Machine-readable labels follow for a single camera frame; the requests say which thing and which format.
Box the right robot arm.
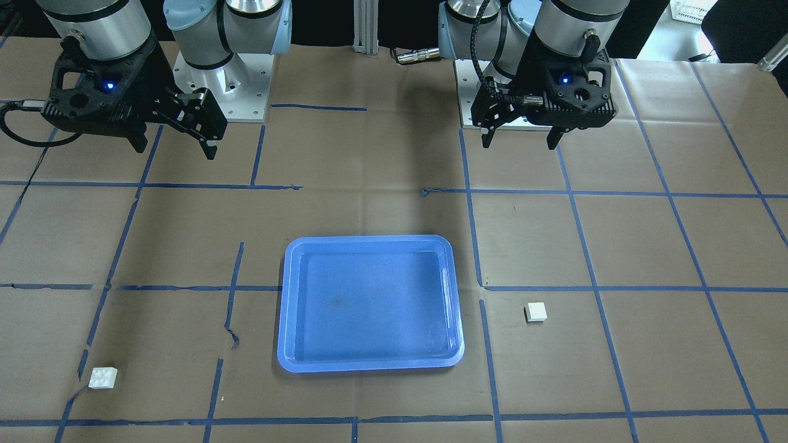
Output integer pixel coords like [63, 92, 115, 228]
[36, 1, 292, 160]

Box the black braided cable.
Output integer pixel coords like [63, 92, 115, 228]
[470, 0, 524, 105]

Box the blue plastic tray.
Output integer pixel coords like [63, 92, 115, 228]
[276, 234, 465, 373]

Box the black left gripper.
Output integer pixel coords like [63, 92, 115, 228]
[471, 34, 618, 150]

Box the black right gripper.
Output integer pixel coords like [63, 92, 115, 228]
[41, 33, 227, 161]

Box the aluminium frame post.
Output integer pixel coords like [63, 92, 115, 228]
[353, 0, 379, 58]

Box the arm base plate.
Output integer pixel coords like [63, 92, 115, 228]
[454, 60, 550, 133]
[174, 53, 276, 124]

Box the black camera cable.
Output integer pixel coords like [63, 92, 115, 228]
[0, 98, 68, 148]

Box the metal cylinder connector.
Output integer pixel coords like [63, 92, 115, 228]
[394, 47, 441, 65]

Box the white block with studs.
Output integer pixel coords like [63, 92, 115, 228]
[88, 367, 118, 390]

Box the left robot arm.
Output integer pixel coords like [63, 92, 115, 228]
[438, 1, 629, 150]

